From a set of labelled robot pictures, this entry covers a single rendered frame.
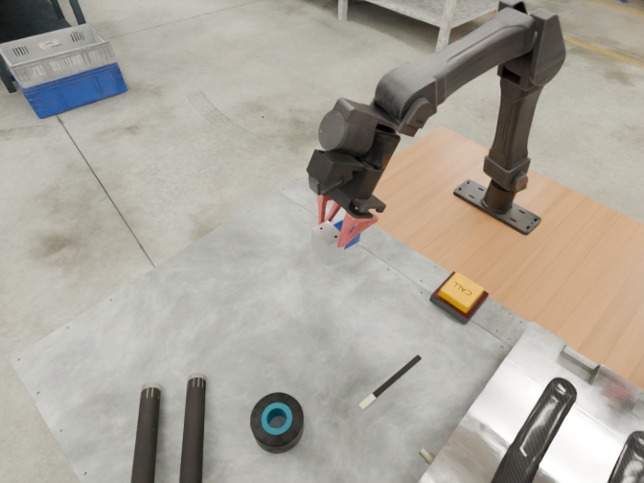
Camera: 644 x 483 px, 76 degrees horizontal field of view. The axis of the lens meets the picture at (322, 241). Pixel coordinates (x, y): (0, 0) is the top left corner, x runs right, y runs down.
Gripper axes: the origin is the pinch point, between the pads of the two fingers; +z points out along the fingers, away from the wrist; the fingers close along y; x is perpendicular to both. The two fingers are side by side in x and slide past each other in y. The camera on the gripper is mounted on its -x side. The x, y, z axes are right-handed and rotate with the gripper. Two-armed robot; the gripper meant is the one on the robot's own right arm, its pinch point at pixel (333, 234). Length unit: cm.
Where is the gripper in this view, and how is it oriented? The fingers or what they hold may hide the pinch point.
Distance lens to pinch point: 72.0
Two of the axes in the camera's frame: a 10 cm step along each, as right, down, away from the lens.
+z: -4.0, 8.1, 4.3
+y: 6.1, 5.9, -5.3
